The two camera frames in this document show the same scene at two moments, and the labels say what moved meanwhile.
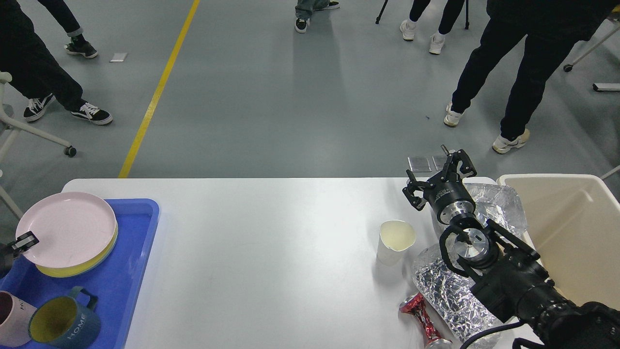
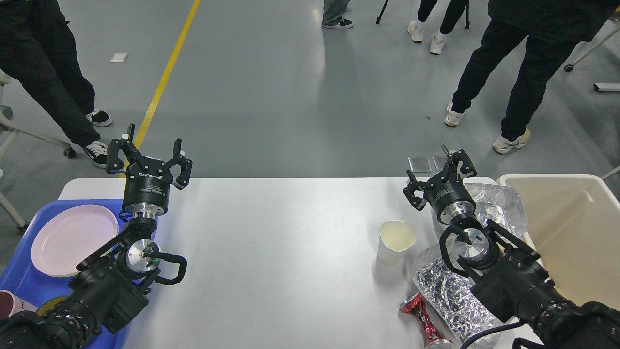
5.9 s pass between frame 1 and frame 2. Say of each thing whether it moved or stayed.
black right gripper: stayed
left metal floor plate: stayed
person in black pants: stayed
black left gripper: moved
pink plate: moved
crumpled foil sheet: stayed
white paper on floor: stayed
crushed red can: stayed
